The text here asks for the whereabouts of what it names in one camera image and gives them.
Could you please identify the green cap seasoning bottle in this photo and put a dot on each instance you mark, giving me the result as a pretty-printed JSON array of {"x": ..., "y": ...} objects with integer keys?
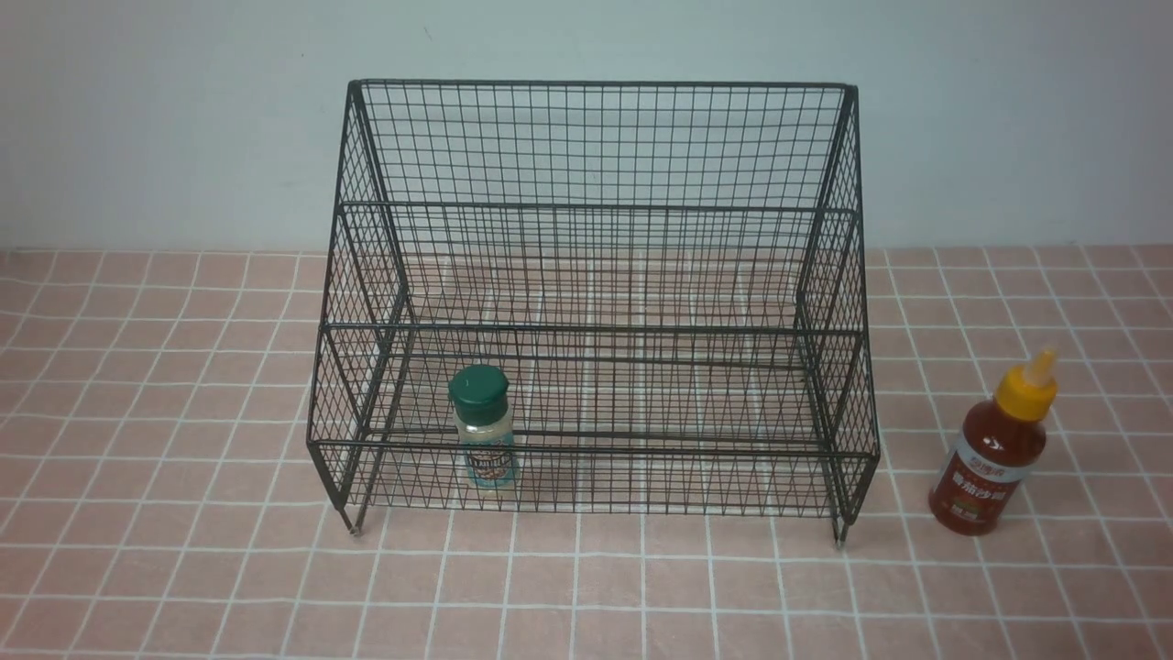
[{"x": 480, "y": 395}]

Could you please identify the red sauce bottle yellow cap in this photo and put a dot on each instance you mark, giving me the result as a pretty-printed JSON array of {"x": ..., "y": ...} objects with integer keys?
[{"x": 999, "y": 443}]

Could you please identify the black wire mesh rack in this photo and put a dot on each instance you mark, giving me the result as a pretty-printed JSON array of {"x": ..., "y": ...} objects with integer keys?
[{"x": 671, "y": 274}]

